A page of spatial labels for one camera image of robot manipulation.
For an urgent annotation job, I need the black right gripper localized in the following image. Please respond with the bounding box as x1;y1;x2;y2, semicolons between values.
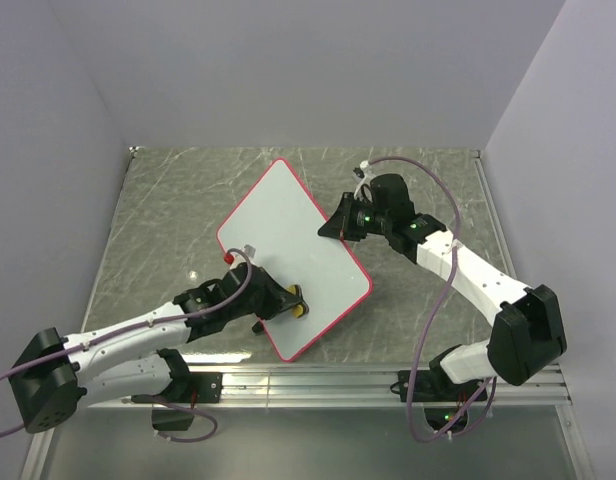
316;194;390;244

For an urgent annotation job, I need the yellow and black eraser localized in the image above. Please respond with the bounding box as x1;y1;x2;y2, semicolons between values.
287;284;309;319

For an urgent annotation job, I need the red-framed whiteboard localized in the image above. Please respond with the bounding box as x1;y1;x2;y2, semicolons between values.
217;158;373;362

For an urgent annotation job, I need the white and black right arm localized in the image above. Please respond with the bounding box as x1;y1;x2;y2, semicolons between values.
318;174;567;400

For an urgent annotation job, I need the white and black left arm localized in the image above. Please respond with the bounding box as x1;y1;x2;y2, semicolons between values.
8;263;308;433

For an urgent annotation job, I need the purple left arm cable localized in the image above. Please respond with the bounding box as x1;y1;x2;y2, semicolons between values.
0;248;254;444

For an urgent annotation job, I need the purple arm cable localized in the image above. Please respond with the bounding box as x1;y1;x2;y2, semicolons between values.
0;248;254;444
410;156;499;444

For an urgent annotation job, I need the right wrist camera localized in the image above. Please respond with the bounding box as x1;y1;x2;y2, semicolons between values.
353;160;375;200

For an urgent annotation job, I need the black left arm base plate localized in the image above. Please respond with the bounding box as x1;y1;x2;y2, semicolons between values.
131;372;223;405

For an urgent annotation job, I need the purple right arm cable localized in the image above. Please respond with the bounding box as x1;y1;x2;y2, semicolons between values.
410;156;499;444

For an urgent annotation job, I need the aluminium mounting rail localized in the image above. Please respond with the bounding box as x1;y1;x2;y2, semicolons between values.
41;364;574;409

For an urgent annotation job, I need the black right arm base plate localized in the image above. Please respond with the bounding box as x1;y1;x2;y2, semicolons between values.
389;370;481;404

